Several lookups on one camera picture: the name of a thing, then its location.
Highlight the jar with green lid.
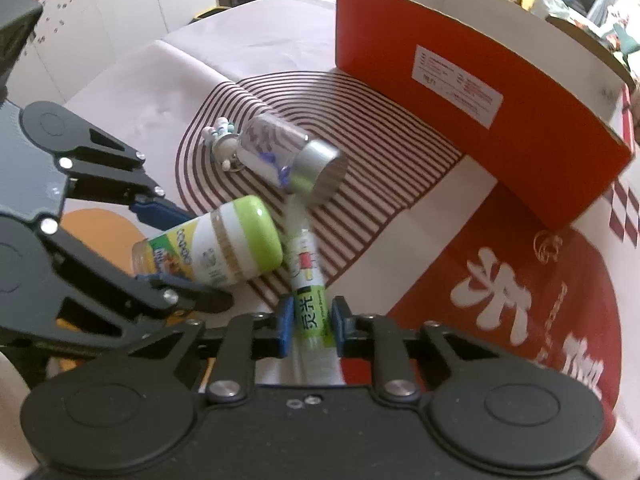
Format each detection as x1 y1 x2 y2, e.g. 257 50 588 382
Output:
130 194 285 289

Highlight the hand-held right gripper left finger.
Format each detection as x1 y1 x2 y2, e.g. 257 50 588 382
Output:
125 296 296 404

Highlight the clear bottle with silver cap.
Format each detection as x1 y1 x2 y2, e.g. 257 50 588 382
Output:
234 113 349 207

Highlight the small keychain figurine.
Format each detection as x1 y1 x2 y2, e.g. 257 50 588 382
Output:
202 117 244 172

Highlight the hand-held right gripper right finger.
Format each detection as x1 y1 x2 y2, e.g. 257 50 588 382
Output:
331 296 521 404

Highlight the red cardboard box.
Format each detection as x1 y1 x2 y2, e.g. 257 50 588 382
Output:
333 0 637 232

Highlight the green and white glue stick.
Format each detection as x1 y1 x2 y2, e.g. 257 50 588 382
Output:
286 196 342 358

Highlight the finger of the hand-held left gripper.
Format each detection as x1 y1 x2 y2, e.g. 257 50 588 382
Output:
0 216 234 357
61 116 197 229

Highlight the red and white printed tablecloth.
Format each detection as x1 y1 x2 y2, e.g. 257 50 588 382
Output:
0 0 640 461

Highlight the white cabinet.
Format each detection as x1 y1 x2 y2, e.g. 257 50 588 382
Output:
27 0 217 107

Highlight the black bin with yellow rim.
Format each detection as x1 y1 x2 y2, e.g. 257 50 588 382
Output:
191 4 232 22

